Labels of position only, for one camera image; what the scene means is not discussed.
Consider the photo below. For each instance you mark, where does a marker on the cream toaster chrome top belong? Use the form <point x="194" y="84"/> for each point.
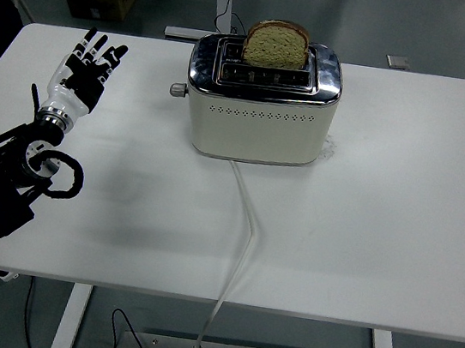
<point x="256" y="129"/>

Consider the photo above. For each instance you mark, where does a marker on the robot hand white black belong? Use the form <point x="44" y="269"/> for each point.
<point x="67" y="94"/>

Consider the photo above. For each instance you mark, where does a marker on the small grey floor plate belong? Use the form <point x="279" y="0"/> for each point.
<point x="398" y="62"/>

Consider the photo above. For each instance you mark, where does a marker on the brown bread slice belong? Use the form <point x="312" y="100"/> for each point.
<point x="276" y="48"/>

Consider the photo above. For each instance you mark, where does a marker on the small white device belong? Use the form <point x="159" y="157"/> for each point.
<point x="6" y="276"/>

